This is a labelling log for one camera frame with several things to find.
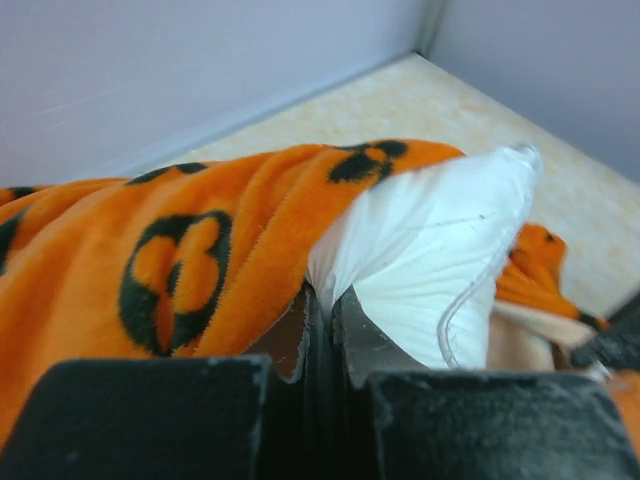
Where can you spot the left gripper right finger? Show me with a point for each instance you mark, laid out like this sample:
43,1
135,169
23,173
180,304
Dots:
401,420

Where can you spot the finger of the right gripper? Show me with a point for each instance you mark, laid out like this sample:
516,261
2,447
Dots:
617,347

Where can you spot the white pillow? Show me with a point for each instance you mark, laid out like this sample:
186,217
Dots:
423,250

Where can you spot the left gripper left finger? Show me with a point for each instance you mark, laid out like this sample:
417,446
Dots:
252,416

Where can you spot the orange patterned pillowcase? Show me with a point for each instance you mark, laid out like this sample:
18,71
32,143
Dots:
202,259

